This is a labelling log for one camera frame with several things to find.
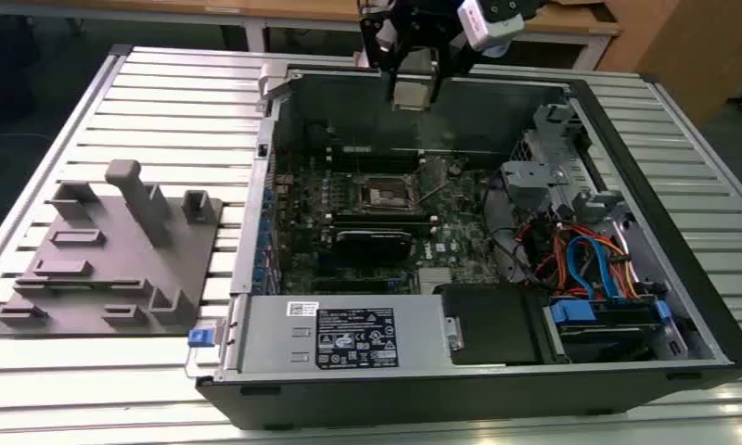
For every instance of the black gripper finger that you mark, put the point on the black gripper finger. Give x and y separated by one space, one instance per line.
438 79
394 74

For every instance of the black RAM slot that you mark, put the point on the black RAM slot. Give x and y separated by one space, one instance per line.
384 164
384 155
377 227
377 217

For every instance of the beige case lever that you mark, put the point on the beige case lever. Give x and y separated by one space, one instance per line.
271 76

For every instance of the CPU socket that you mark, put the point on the CPU socket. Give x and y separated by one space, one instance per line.
384 194

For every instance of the black expansion slot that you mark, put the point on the black expansion slot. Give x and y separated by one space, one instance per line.
346 285

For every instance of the wooden desk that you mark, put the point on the wooden desk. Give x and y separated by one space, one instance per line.
563 28

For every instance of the grey metal drive cage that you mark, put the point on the grey metal drive cage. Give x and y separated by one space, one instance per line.
532 181

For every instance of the green motherboard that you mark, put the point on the green motherboard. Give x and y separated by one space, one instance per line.
464 232

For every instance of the black graphics card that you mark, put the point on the black graphics card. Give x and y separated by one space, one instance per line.
374 245

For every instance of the small silver heatsink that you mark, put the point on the small silver heatsink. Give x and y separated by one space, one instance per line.
434 275

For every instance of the wooden cabinet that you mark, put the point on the wooden cabinet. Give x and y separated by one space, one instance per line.
699 46

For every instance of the black plastic shroud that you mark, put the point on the black plastic shroud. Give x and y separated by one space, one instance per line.
494 324

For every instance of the hard disk in blue carrier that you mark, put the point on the hard disk in blue carrier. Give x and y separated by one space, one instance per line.
572 315

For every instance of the silver power supply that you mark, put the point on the silver power supply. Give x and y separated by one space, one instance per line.
273 334

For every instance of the grey parts rack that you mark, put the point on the grey parts rack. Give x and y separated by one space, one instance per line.
118 259

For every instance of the blue case latch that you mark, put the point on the blue case latch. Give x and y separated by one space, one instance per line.
199 338

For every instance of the black PC case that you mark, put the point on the black PC case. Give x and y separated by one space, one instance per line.
409 408

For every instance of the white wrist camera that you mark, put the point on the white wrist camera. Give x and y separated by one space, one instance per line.
492 28

